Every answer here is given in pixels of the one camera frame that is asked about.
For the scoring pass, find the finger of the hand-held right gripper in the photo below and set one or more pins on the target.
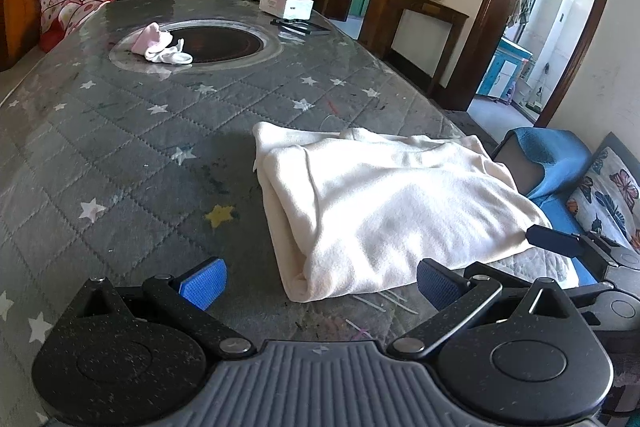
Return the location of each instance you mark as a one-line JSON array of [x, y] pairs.
[[555, 241]]

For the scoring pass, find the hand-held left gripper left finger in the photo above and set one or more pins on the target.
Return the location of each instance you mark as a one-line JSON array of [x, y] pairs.
[[202, 282]]

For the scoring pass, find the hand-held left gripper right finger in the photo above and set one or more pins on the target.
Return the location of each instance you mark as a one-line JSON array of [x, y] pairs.
[[440, 284]]

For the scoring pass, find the cream white garment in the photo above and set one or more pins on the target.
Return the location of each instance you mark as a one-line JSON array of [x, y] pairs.
[[390, 207]]

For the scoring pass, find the butterfly print pillow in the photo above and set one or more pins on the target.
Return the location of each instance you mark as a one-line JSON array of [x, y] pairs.
[[607, 192]]

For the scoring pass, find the blue fabric cushion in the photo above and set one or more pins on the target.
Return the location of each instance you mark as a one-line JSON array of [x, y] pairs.
[[555, 152]]

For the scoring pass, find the blue cabinet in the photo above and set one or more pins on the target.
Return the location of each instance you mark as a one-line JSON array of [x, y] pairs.
[[505, 67]]

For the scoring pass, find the white sock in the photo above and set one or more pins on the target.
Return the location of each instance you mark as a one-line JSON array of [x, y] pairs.
[[172, 57]]

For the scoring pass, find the round dark table inset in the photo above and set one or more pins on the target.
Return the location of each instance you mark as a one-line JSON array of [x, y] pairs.
[[220, 44]]

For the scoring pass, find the pink cloth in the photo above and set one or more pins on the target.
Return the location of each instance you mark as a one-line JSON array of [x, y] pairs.
[[147, 38]]

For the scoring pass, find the black flat case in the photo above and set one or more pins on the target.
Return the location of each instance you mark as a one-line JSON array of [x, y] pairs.
[[300, 27]]

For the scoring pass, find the dark wooden sideboard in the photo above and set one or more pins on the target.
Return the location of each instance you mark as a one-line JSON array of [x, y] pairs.
[[400, 7]]

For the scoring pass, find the wooden door frame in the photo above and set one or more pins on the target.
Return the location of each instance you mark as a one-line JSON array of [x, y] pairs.
[[505, 7]]

